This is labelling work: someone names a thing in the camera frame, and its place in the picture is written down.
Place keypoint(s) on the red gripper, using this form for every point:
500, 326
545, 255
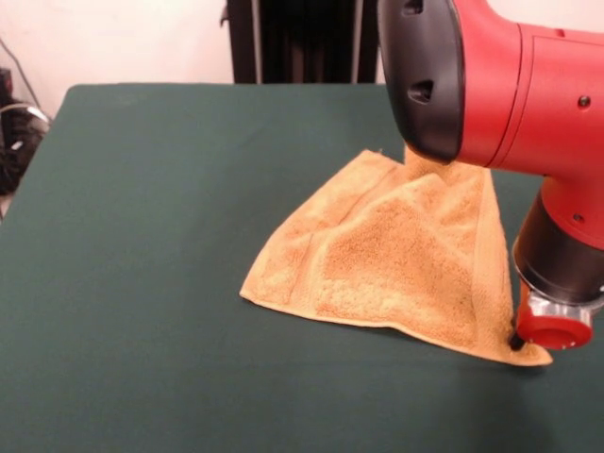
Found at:
557, 332

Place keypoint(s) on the tan terry towel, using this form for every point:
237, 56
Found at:
387, 255

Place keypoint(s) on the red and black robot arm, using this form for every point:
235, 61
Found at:
495, 94

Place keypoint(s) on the dark green table cloth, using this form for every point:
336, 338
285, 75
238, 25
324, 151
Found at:
141, 283

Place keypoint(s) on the black equipment pile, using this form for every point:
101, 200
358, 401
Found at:
19, 146

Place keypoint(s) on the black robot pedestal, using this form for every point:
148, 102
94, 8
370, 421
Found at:
302, 42

